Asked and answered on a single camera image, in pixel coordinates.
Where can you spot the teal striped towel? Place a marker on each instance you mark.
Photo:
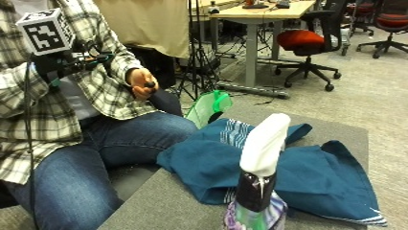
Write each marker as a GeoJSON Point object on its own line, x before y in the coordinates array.
{"type": "Point", "coordinates": [203, 159]}

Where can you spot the the person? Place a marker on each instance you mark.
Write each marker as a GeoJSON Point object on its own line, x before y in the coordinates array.
{"type": "Point", "coordinates": [85, 153]}

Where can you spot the wooden desk grey legs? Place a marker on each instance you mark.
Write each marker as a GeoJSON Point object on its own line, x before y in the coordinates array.
{"type": "Point", "coordinates": [259, 12]}

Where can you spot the beige cloth cover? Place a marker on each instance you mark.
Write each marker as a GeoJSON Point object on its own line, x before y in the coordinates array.
{"type": "Point", "coordinates": [146, 25]}

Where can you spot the white marker cube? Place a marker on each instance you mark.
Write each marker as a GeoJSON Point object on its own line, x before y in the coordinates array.
{"type": "Point", "coordinates": [43, 32]}

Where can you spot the red black office chair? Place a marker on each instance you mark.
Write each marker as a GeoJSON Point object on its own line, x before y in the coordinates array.
{"type": "Point", "coordinates": [390, 22]}
{"type": "Point", "coordinates": [360, 12]}
{"type": "Point", "coordinates": [303, 41]}

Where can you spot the small black clicker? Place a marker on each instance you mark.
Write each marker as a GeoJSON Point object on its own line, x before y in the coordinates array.
{"type": "Point", "coordinates": [150, 84]}

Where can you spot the dark device on desk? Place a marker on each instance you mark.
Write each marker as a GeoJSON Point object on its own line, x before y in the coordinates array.
{"type": "Point", "coordinates": [255, 4]}
{"type": "Point", "coordinates": [281, 4]}

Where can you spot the white trigger spray bottle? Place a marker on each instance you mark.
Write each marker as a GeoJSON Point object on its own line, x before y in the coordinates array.
{"type": "Point", "coordinates": [260, 150]}

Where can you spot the black tripod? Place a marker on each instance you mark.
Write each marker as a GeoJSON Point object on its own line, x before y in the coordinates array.
{"type": "Point", "coordinates": [196, 60]}

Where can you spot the small black white object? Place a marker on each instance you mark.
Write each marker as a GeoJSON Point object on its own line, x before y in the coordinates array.
{"type": "Point", "coordinates": [212, 8]}

